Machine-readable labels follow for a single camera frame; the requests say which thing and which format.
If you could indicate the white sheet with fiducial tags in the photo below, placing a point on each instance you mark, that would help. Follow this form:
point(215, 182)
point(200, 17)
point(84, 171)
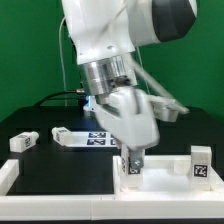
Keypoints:
point(91, 139)

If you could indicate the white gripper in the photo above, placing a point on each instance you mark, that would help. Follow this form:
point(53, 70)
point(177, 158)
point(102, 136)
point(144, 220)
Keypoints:
point(130, 116)

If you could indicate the white square tabletop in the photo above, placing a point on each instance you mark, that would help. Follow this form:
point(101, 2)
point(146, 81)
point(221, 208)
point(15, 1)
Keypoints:
point(166, 174)

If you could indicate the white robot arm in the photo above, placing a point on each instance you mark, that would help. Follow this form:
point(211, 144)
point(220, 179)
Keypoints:
point(105, 34)

